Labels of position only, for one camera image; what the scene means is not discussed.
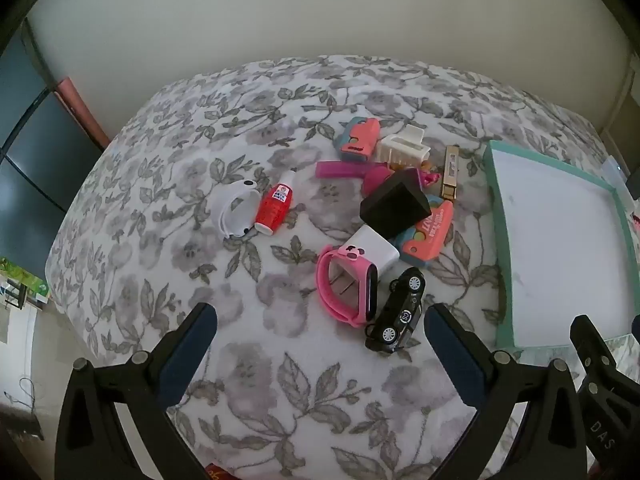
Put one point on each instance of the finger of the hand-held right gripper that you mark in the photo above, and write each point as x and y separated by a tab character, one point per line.
595	360

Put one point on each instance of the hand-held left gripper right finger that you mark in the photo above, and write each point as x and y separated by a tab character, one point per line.
455	355

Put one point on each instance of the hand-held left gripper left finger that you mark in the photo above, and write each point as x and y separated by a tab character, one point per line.
192	345

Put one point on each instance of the black toy car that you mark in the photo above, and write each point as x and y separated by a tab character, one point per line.
397	317

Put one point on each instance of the pink smartwatch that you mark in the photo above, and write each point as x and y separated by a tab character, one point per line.
370	290

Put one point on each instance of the teal rimmed white tray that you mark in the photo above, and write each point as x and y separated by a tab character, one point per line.
555	240

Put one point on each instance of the white charger plug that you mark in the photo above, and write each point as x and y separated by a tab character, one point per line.
372	250

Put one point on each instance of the white watch band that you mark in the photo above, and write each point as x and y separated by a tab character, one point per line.
227	215

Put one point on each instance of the red glue bottle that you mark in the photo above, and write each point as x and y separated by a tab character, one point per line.
270	207

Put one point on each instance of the black wedge box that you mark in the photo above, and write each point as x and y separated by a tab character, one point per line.
395	202

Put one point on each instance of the pink toy dog figure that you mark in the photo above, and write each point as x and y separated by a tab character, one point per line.
375	181

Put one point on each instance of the white hair claw clip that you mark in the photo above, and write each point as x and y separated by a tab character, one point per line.
405	147

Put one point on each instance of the magenta plastic bar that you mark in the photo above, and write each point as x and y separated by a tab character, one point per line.
340	169

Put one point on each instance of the blue pink eraser black print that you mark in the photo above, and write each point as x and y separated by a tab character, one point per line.
357	140

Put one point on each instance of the floral printed blanket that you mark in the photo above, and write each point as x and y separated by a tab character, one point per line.
165	240

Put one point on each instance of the pink white crochet mat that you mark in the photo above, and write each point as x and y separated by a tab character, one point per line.
635	221

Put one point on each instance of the green printed box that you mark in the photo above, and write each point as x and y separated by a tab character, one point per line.
20	280

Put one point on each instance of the dark cabinet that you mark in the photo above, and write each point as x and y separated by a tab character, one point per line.
25	160

